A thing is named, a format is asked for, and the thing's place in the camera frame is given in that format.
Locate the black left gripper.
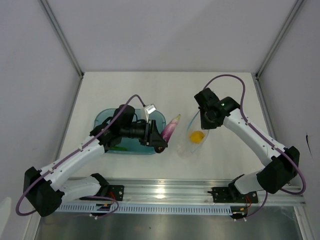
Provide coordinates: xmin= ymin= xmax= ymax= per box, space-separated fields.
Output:
xmin=120 ymin=119 xmax=168 ymax=148

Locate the purple toy eggplant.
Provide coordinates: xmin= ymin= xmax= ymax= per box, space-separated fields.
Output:
xmin=160 ymin=114 xmax=181 ymax=144

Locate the yellow toy orange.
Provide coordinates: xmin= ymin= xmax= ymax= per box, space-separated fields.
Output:
xmin=189 ymin=130 xmax=206 ymax=144

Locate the clear zip top bag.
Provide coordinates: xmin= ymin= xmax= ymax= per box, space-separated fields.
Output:
xmin=176 ymin=110 xmax=210 ymax=158

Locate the small green toy chili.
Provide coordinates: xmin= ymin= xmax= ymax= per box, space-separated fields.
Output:
xmin=110 ymin=146 xmax=127 ymax=152

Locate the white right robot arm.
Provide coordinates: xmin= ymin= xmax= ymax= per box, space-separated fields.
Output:
xmin=194 ymin=88 xmax=300 ymax=202

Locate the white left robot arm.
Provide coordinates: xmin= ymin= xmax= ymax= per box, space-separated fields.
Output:
xmin=23 ymin=104 xmax=168 ymax=217

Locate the teal plastic tray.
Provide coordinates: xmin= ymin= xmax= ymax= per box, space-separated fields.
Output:
xmin=93 ymin=108 xmax=167 ymax=155

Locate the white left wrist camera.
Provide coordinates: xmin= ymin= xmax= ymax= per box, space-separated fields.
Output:
xmin=140 ymin=104 xmax=157 ymax=122

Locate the aluminium rail base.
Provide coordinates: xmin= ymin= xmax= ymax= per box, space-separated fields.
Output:
xmin=107 ymin=178 xmax=306 ymax=207

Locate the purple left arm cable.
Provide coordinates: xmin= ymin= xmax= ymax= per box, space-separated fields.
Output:
xmin=15 ymin=94 xmax=147 ymax=220

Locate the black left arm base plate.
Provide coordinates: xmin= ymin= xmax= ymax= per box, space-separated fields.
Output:
xmin=80 ymin=185 xmax=125 ymax=201

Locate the white slotted cable duct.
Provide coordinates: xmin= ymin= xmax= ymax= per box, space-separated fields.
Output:
xmin=56 ymin=202 xmax=245 ymax=216

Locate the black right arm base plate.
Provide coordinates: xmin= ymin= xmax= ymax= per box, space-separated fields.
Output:
xmin=207 ymin=187 xmax=259 ymax=204

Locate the right aluminium frame post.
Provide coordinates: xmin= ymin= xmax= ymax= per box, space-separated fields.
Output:
xmin=255 ymin=0 xmax=307 ymax=81

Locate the aluminium frame post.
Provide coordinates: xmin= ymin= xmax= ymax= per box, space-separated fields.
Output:
xmin=38 ymin=0 xmax=84 ymax=79
xmin=255 ymin=0 xmax=307 ymax=81

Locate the left aluminium frame post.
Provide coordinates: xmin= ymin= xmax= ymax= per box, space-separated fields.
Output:
xmin=38 ymin=0 xmax=84 ymax=79

